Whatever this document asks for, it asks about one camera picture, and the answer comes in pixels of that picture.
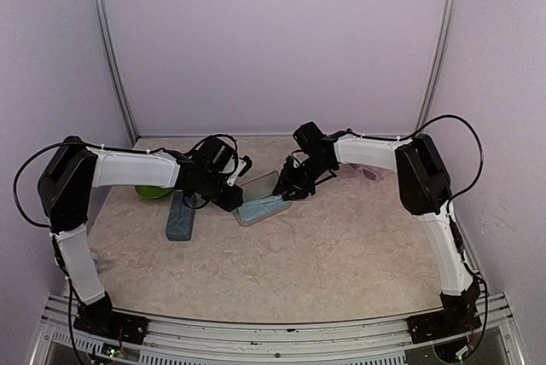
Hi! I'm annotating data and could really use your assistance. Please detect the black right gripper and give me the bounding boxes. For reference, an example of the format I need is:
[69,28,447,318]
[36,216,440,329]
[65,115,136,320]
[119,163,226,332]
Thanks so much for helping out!
[273,154,334,200]

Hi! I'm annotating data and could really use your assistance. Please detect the light blue cloth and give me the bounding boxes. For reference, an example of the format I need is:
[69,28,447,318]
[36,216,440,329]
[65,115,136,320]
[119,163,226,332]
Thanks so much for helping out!
[237,195,290,223]

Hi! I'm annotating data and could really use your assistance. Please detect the pink glasses case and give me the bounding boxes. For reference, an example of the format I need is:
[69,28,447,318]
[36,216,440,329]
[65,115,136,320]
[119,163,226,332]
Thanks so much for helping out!
[233,171,291,227]

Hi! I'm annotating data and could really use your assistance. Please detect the grey-blue glasses case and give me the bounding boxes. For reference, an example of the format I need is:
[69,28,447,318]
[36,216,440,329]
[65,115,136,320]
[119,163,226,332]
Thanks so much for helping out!
[166,191,196,242]

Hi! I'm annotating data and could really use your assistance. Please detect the purple lens pink sunglasses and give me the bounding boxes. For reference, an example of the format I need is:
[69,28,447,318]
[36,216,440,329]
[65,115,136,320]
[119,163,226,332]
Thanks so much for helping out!
[349,164,381,183]

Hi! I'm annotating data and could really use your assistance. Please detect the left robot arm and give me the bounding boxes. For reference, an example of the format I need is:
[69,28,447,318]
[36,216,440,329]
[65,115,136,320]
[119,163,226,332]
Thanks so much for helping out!
[38,134,253,335]

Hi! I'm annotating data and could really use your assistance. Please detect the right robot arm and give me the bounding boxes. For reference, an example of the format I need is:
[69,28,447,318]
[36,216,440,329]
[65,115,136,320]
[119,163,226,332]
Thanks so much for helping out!
[273,122,480,334]

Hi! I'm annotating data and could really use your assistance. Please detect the green plate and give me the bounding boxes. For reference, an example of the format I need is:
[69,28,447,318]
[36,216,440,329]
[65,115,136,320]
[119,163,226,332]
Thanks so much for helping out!
[135,186,173,200]

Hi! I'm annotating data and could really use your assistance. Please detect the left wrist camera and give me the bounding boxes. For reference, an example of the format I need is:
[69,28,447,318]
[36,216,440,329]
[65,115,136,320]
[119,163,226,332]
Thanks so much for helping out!
[224,155,253,187]

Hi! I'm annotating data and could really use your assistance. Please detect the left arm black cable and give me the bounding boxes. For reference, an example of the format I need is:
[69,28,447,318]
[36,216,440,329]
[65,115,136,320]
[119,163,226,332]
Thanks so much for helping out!
[12,133,240,229]

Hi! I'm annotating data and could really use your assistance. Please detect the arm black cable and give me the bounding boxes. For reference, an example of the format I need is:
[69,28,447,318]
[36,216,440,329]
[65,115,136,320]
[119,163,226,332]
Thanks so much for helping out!
[12,133,240,229]
[340,114,490,340]

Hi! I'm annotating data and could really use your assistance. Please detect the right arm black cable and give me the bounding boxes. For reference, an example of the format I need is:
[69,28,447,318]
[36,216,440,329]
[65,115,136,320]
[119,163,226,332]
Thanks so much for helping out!
[340,114,490,340]

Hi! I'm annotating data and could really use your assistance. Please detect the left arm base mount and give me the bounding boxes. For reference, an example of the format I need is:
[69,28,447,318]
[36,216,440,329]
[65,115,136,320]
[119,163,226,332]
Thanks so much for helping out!
[74,293,148,345]

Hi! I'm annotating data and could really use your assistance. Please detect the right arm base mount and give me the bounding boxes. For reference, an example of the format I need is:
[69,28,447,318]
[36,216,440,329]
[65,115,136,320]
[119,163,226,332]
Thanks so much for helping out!
[407,290,481,344]

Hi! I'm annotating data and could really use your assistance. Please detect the front aluminium rail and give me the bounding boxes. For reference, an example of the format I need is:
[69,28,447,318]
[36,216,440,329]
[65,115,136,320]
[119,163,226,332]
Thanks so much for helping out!
[40,294,520,365]

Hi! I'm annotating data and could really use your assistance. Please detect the left aluminium corner post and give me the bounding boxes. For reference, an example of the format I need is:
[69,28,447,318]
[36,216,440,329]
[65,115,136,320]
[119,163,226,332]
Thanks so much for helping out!
[93,0,140,145]

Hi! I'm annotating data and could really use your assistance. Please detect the aluminium corner post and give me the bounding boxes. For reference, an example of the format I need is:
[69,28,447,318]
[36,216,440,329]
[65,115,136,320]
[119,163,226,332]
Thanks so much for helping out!
[93,0,140,145]
[415,0,457,129]

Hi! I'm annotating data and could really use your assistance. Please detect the right aluminium corner post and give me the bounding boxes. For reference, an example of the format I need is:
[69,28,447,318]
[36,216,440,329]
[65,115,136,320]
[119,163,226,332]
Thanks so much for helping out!
[415,0,457,129]

